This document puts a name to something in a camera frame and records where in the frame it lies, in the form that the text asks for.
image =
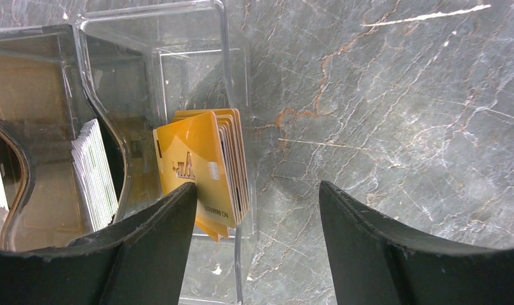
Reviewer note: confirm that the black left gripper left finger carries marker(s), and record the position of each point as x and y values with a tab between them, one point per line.
138	260

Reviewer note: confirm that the gold VIP card stack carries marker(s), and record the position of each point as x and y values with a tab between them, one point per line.
205	147

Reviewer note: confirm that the white card stack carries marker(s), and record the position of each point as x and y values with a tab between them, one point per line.
94	175

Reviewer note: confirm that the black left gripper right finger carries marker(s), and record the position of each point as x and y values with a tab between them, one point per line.
375	259

